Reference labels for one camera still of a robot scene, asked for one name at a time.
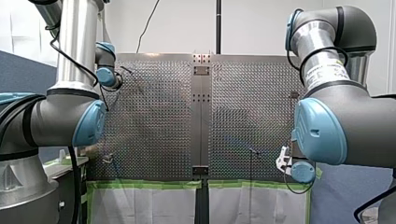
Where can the black upright pole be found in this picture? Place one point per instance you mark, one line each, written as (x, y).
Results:
(219, 25)

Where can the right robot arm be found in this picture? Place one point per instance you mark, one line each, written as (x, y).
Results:
(358, 124)

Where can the connector holder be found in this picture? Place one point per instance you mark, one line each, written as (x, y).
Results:
(294, 95)

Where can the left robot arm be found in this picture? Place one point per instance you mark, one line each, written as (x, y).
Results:
(77, 37)

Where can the grey board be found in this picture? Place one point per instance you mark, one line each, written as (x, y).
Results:
(339, 196)

